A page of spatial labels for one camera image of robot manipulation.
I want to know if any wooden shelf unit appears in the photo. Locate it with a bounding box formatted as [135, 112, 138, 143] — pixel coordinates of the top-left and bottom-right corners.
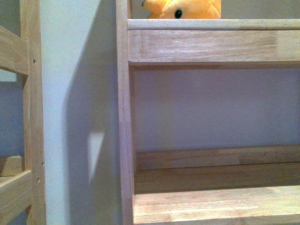
[116, 0, 300, 225]
[0, 0, 46, 225]

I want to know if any orange plush dinosaur toy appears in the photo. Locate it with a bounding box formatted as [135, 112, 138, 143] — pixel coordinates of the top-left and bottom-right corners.
[142, 0, 221, 19]

